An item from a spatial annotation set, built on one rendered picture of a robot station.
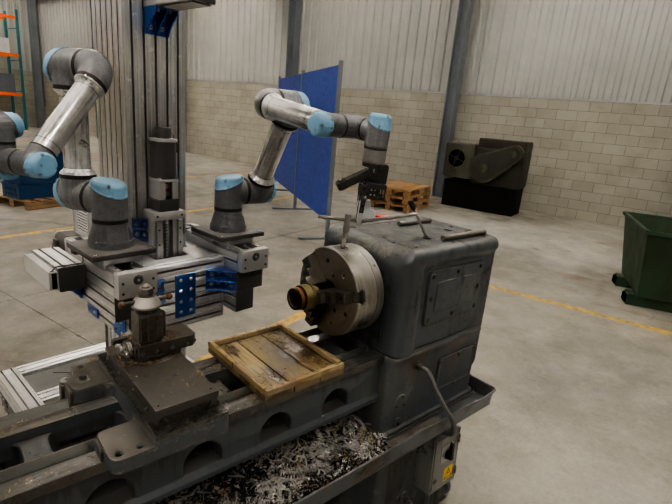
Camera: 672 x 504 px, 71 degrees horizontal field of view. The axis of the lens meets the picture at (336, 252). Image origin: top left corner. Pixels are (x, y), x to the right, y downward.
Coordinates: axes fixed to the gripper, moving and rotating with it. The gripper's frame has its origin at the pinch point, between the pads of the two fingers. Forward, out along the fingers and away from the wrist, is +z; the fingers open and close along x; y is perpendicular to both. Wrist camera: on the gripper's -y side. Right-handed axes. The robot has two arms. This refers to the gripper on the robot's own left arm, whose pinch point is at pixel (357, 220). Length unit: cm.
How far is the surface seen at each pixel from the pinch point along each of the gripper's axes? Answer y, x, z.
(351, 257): -0.9, -5.7, 11.3
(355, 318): 2.1, -15.2, 28.9
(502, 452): 106, 43, 132
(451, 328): 46, 9, 42
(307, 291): -14.5, -11.4, 22.6
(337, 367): -2.7, -23.7, 42.5
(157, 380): -53, -45, 36
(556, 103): 523, 848, -67
